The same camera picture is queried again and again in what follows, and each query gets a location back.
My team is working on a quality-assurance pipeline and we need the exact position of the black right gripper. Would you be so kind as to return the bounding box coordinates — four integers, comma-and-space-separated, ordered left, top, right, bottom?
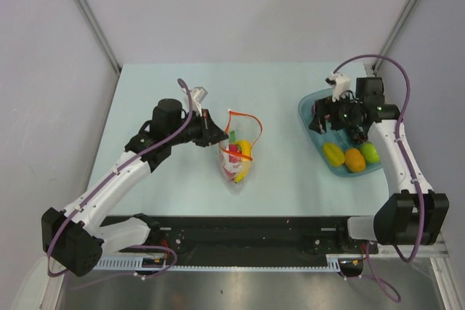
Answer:
309, 91, 363, 134

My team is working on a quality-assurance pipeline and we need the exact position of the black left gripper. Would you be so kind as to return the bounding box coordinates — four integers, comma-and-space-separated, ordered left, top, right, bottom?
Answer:
167, 109, 228, 147

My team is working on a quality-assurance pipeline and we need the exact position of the red dragon fruit toy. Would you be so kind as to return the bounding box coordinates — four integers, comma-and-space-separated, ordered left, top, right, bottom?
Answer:
220, 130, 246, 183

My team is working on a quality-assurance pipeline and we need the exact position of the clear zip bag orange zipper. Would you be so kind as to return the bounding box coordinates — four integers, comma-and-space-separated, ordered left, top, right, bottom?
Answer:
217, 109, 263, 195

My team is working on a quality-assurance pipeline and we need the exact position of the yellow banana toy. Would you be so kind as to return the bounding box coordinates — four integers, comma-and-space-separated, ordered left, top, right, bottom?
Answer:
234, 140, 252, 184

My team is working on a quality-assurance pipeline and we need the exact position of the orange fruit toy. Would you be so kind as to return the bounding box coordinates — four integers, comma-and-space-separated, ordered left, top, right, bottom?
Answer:
345, 148, 366, 173

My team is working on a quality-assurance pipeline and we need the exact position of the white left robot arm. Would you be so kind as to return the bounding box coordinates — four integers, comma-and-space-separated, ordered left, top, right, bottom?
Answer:
41, 99, 326, 277

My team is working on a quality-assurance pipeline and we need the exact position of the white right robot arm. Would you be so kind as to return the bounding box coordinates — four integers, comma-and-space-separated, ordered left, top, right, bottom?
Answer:
310, 73, 449, 253

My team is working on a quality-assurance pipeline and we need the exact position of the teal plastic fruit tray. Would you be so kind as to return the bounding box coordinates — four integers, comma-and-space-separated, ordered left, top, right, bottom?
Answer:
297, 88, 386, 180

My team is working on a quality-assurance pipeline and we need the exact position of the dark grape bunch toy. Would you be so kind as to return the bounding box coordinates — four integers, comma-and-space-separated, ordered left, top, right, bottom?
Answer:
347, 126, 368, 144

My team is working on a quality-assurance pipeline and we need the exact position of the green apple toy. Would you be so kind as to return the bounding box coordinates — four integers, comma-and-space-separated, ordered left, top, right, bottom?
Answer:
360, 142, 380, 163

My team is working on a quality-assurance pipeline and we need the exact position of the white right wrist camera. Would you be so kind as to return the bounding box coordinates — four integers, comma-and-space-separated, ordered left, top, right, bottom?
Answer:
325, 73, 351, 102

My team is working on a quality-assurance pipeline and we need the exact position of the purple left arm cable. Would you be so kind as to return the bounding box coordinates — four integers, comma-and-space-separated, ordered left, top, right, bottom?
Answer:
46, 78, 195, 289

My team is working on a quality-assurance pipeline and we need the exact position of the black table edge rail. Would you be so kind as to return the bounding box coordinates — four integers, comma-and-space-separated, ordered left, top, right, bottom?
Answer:
119, 213, 379, 267

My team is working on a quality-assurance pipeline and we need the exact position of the white slotted cable duct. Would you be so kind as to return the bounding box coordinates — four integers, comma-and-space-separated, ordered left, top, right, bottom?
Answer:
93, 256, 341, 272

